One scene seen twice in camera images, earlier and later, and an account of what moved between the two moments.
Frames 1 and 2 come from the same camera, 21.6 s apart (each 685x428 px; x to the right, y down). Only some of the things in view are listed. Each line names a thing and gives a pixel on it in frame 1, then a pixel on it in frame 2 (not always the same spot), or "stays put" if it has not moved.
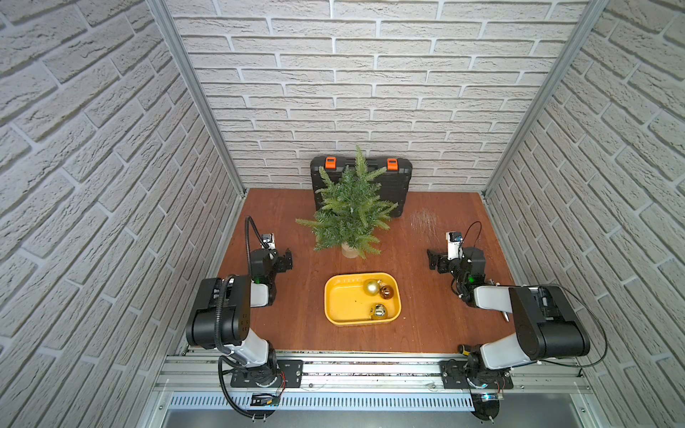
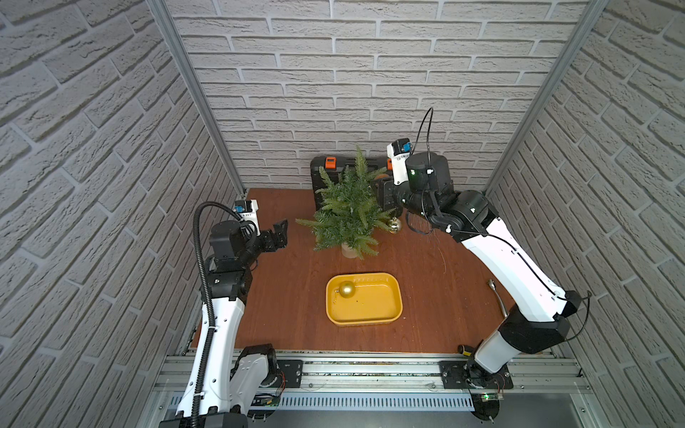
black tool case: (395, 180) stays put
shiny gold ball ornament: (378, 311) → (394, 226)
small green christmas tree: (350, 211) stays put
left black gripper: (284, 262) → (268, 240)
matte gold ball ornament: (371, 287) → (347, 289)
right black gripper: (433, 261) → (384, 192)
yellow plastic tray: (347, 303) stays put
